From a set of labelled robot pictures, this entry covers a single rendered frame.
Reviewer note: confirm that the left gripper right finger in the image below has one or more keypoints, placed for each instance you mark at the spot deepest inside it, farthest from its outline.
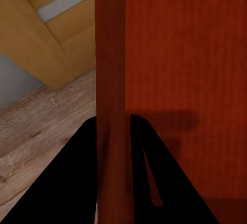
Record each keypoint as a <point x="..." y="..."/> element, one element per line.
<point x="182" y="204"/>

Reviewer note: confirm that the door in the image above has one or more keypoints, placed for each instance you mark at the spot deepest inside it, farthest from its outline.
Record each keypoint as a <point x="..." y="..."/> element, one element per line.
<point x="54" y="40"/>

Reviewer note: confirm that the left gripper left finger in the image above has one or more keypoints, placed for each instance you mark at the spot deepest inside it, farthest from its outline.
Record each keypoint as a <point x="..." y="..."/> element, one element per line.
<point x="66" y="192"/>

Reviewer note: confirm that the storage box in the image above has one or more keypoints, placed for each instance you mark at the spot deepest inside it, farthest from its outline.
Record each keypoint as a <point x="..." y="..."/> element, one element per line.
<point x="181" y="65"/>

